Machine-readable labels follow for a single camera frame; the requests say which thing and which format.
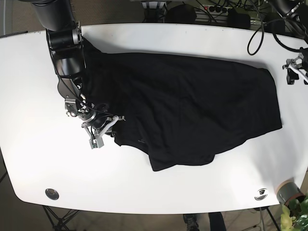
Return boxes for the grey plant pot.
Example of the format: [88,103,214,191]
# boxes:
[275,180,306,206]

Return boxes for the left metal table grommet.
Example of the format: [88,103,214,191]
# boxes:
[45,189,59,200]

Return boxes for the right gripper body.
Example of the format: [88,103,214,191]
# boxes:
[65,98,125,149]

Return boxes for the right metal table grommet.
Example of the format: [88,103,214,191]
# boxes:
[254,188,268,201]

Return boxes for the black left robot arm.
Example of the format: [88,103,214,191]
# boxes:
[247,0,308,85]

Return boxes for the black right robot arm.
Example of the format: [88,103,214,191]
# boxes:
[31,0,125,149]

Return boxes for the green potted plant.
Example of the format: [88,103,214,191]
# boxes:
[280,195,308,231]

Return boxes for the person's dark shoes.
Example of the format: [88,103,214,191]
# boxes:
[183,214,199,231]

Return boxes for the plain black T-shirt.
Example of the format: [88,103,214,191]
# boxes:
[82,40,282,171]

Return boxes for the metal table grommet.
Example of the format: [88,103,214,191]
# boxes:
[254,188,268,201]
[45,189,59,200]

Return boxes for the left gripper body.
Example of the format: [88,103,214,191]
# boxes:
[282,53,308,85]

